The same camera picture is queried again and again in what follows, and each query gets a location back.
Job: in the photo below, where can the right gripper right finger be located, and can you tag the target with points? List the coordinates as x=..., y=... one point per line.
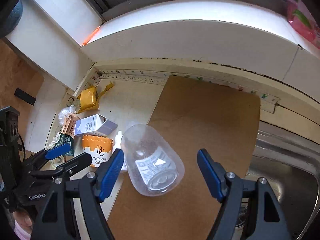
x=265, y=218

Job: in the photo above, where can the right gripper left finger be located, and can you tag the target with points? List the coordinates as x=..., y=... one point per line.
x=57, y=219

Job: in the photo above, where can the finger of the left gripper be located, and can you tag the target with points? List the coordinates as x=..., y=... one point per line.
x=69, y=168
x=39, y=159

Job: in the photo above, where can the orange white cake cup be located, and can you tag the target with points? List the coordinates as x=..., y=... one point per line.
x=100, y=148

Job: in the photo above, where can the blue white carton box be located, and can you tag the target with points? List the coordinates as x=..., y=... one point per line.
x=95, y=125

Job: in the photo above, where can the clear plastic bottle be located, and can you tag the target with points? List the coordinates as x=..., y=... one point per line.
x=154, y=167

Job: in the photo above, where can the person's left hand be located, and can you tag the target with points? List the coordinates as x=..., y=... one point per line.
x=23, y=224

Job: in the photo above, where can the peach green snack bag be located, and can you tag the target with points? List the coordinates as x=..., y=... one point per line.
x=67, y=133

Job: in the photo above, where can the crumpled clear plastic wrap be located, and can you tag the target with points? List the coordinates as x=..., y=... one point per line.
x=65, y=113

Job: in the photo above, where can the steel sink basin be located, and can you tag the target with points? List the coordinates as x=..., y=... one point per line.
x=290, y=163

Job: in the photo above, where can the yellow crumpled wrapper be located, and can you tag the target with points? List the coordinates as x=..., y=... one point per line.
x=89, y=98

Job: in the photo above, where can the brown cutting board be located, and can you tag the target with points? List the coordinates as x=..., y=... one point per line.
x=190, y=115

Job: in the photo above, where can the pink refill pouch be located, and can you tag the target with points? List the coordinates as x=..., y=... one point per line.
x=300, y=19

